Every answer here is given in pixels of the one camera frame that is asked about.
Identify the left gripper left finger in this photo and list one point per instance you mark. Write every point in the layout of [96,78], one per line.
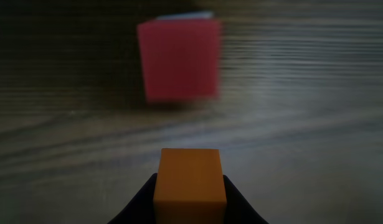
[141,205]

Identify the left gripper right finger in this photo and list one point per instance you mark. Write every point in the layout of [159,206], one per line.
[238,207]

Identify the orange cube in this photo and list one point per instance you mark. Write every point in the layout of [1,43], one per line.
[190,183]

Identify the red cube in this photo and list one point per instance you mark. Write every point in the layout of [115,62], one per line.
[178,59]

